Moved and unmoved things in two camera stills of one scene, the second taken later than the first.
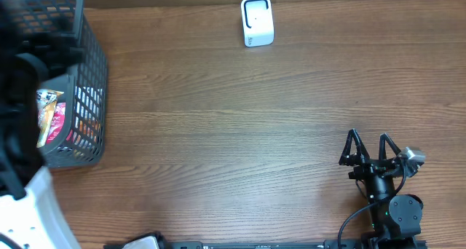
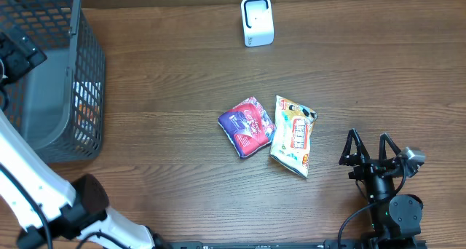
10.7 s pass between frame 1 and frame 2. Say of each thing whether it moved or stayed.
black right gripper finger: stayed
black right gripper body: stayed
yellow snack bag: moved
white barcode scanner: stayed
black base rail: stayed
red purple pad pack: moved
